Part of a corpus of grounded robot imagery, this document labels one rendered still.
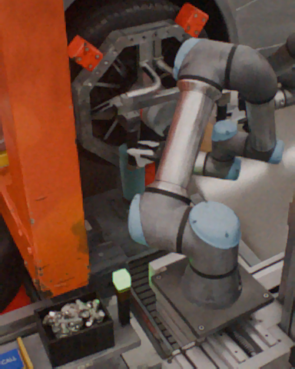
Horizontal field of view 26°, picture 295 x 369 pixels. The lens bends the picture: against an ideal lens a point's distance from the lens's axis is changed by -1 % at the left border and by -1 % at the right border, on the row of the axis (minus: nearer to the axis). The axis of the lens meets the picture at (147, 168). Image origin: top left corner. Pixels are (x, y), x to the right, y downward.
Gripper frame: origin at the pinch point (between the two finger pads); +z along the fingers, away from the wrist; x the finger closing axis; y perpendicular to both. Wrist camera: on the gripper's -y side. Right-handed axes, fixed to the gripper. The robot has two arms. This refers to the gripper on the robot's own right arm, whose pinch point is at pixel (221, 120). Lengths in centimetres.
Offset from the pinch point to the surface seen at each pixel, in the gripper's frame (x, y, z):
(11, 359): 33, -36, 92
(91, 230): -13, -40, 46
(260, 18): -29, 20, -36
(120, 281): 36, -18, 57
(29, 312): 11, -44, 79
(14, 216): -4, -15, 76
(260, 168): -61, -82, -70
